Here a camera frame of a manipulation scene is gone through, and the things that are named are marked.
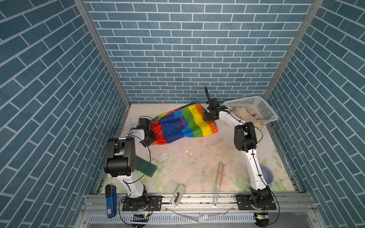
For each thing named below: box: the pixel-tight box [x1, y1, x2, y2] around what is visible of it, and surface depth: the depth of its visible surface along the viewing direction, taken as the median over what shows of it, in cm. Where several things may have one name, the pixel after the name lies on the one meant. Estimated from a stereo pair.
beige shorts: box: [230, 107, 266, 129], surface depth 98 cm
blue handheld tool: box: [105, 184, 117, 219], surface depth 74 cm
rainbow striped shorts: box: [150, 101, 219, 145], surface depth 104 cm
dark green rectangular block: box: [135, 155, 157, 178], surface depth 86 cm
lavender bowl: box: [259, 163, 274, 185], surface depth 81 cm
